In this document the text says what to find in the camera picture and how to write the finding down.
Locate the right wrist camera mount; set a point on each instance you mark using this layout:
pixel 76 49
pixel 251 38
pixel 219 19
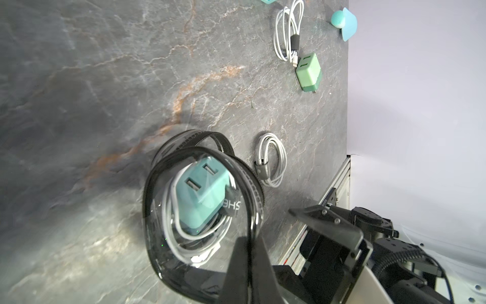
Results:
pixel 368 290

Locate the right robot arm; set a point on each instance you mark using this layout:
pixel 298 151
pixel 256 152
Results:
pixel 406 272

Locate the green charger block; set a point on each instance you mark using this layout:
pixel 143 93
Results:
pixel 309 73

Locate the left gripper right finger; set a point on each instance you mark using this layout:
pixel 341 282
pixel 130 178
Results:
pixel 264 285

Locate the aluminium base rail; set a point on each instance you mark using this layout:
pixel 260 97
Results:
pixel 337 195

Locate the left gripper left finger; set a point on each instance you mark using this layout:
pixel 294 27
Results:
pixel 235 288

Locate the teal garden trowel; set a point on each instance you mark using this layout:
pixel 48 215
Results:
pixel 346 22

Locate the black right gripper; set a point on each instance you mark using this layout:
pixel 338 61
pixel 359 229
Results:
pixel 335 251

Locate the teal charger block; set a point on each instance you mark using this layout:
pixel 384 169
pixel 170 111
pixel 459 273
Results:
pixel 200 190
pixel 268 2

